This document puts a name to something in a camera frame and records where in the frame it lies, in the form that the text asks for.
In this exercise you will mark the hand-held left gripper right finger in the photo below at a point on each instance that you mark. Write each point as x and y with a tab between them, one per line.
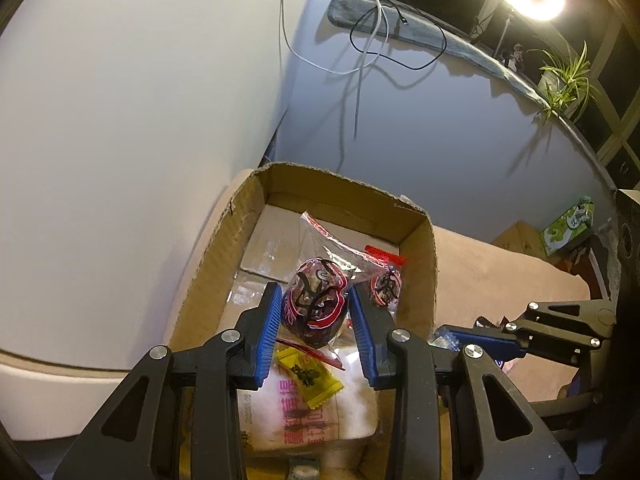
362	340

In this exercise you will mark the green printed box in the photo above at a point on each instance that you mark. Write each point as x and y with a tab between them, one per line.
565	227

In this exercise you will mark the pink and white snack packet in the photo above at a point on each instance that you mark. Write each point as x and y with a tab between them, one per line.
310	425

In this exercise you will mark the black tripod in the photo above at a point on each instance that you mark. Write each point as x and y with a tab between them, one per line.
505	35

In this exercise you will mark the red plum snack packet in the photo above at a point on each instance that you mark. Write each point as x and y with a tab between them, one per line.
315	300
385	287

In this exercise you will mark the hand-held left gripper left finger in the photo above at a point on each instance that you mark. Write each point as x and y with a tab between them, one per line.
267	340

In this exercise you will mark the cardboard box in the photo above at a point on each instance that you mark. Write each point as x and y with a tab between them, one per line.
215	270

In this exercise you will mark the yellow candy packet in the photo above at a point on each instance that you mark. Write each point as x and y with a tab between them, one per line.
307	377

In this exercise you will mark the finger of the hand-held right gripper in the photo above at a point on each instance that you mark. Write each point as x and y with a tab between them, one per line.
492	345
565	320

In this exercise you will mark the potted spider plant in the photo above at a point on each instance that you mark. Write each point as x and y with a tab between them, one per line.
565	77

